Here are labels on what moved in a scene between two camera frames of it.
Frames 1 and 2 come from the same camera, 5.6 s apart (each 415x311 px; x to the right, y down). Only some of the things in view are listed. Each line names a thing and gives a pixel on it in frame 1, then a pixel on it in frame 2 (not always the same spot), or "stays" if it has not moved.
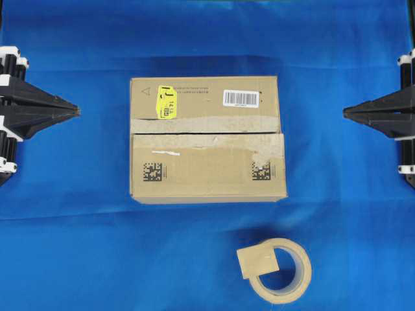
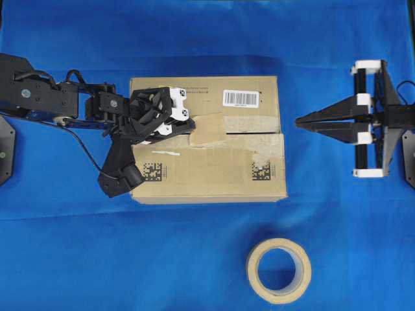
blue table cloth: (71, 239) stays
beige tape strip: (254, 262) → (209, 131)
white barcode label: (241, 98) stays
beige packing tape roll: (303, 273) stays
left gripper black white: (24, 109) → (153, 108)
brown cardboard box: (207, 140) stays
